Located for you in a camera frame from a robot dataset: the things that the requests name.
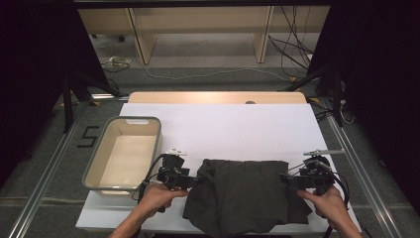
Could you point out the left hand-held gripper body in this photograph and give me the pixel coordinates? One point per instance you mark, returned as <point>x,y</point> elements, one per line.
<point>173,177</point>

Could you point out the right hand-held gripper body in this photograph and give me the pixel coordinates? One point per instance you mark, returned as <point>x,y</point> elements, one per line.
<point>313,180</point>

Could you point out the dark grey skirt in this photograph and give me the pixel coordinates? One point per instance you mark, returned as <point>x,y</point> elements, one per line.
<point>244,195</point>

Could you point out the beige basket with grey rim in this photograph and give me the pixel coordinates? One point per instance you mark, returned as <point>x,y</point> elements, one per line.
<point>125,158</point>

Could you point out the person's left hand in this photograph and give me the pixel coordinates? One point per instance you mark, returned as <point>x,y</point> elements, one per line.
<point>155,200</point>

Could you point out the person's right hand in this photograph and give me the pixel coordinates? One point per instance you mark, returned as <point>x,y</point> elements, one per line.
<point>327,206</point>

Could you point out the white table board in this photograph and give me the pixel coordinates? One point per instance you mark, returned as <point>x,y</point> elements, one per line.
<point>231,132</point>

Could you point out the light wooden table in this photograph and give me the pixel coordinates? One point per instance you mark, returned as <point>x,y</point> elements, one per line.
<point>198,97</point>

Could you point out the black tripod stand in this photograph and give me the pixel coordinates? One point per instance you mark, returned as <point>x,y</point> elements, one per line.
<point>67,105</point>
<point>336,99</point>

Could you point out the short metal bar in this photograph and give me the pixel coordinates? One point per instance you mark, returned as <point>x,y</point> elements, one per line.
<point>109,96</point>

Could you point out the black curtain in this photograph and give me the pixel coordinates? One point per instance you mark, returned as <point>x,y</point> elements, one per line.
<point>39,66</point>
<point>379,66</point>

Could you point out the black caster wheel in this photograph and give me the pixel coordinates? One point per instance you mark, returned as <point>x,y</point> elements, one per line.
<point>121,38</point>

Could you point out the beige wooden desk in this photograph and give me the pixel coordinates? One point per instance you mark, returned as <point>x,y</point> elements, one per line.
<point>198,20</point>

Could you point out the aluminium floor rail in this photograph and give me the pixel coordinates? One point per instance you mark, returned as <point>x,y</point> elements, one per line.
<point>43,185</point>
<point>373,191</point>

